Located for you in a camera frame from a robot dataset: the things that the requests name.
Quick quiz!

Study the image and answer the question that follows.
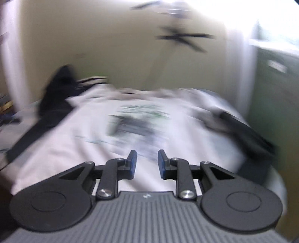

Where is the dark bladed fixture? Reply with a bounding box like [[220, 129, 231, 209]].
[[130, 0, 189, 19], [155, 26, 216, 53]]

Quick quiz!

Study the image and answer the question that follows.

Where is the green cabinet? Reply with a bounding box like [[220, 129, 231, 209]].
[[247, 44, 299, 171]]

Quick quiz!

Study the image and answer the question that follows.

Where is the dark cloth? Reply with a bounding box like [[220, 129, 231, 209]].
[[216, 111, 279, 156]]

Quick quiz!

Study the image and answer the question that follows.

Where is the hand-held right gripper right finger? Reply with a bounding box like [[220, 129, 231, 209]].
[[158, 150, 237, 200]]

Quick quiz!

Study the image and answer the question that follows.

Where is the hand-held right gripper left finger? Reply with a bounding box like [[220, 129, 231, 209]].
[[50, 150, 137, 200]]

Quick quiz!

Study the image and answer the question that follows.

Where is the dark garment with striped collar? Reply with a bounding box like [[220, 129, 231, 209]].
[[6, 65, 108, 164]]

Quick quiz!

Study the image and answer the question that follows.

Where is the white printed t-shirt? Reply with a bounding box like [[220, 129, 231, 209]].
[[10, 87, 248, 195]]

